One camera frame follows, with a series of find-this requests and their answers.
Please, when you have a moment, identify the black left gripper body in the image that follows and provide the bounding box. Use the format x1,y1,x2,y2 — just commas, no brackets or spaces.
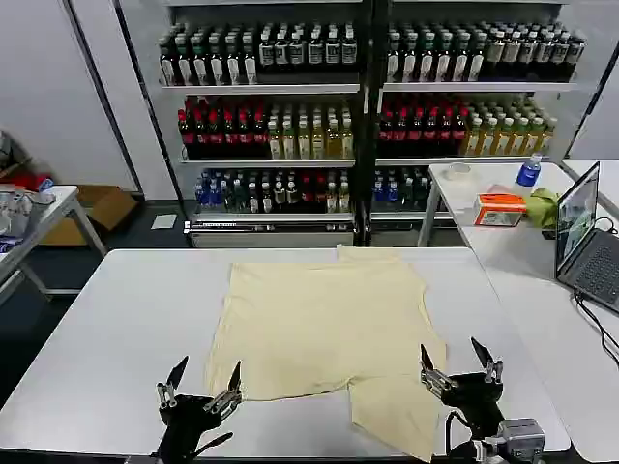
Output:
158,393,229,459

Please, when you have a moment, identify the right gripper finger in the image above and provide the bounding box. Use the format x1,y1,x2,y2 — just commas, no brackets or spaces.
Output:
470,336,504,385
419,343,458,400

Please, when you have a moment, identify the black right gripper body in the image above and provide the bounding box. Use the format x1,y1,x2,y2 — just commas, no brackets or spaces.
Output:
441,371,505,439

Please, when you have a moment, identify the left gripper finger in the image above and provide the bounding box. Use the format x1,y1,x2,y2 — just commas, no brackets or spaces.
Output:
155,356,190,412
203,360,244,417

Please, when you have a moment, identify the cream yellow shirt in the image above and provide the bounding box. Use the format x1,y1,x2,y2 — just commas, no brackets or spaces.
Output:
203,245,449,464

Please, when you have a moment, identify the dark grey open laptop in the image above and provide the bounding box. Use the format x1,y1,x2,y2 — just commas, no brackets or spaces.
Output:
554,161,619,314

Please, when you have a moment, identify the orange tissue box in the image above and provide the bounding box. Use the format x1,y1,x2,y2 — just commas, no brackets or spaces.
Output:
472,192,529,229

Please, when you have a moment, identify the green cloth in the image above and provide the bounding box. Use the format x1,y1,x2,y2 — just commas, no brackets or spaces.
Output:
523,188,563,231

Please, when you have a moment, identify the brown cardboard box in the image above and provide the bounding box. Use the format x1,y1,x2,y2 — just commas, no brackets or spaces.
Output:
38,185,139,247

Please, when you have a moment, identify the blue water bottle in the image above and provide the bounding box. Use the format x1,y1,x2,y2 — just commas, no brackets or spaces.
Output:
516,153,544,190

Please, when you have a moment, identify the white cluttered table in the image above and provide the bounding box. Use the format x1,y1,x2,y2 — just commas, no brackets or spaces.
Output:
0,185,109,308

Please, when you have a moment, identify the clear plastic bags pile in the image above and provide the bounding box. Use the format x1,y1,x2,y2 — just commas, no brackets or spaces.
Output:
0,189,57,239

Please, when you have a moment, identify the red cloth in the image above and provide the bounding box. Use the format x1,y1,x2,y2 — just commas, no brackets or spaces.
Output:
2,172,55,191

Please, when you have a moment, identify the shelf rack with drink bottles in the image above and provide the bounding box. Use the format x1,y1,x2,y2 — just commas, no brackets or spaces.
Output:
157,0,589,248

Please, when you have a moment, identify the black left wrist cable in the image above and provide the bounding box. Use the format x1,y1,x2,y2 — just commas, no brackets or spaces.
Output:
192,431,235,460

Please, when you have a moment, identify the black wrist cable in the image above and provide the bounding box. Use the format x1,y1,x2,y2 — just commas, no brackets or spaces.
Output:
444,409,480,459
192,431,235,460

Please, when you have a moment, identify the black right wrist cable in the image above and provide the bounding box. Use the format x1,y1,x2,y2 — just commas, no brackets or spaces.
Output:
444,409,480,459

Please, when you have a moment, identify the black laptop cable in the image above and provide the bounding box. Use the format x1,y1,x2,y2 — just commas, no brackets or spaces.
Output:
573,288,619,364

